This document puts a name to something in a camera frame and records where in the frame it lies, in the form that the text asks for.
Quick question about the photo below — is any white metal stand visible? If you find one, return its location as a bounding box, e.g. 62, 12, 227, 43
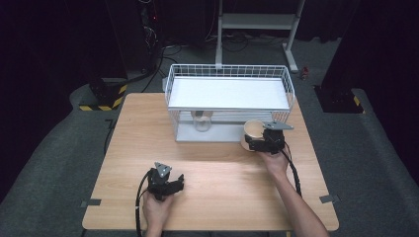
214, 0, 306, 74

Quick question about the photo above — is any dark equipment rack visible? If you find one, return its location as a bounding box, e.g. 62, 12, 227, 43
105, 0, 166, 75

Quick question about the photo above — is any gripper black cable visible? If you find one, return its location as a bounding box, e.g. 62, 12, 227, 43
133, 170, 154, 237
280, 141, 302, 198

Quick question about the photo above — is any person's left hand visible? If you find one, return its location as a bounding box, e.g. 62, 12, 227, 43
142, 191, 176, 230

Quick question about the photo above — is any black yellow striped base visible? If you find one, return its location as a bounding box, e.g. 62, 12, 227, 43
78, 78, 128, 113
313, 84, 366, 115

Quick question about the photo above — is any white wire shelf rack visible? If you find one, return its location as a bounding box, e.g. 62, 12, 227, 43
164, 63, 296, 143

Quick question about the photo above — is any clear glass cup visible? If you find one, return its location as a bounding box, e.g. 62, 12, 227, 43
192, 112, 213, 133

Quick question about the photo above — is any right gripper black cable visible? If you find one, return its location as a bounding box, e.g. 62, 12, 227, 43
280, 141, 302, 198

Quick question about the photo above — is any person's right hand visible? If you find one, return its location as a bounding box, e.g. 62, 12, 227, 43
259, 149, 292, 180

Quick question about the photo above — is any grey tape strip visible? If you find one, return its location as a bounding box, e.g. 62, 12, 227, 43
318, 194, 342, 204
80, 198, 103, 208

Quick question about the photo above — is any cream ceramic cup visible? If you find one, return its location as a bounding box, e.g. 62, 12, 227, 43
240, 119, 267, 153

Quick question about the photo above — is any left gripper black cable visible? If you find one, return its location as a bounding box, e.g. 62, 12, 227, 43
133, 170, 154, 237

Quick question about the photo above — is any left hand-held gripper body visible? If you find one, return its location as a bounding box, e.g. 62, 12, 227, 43
146, 161, 181, 202

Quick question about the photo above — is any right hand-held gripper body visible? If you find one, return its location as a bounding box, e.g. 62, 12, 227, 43
262, 120, 294, 155

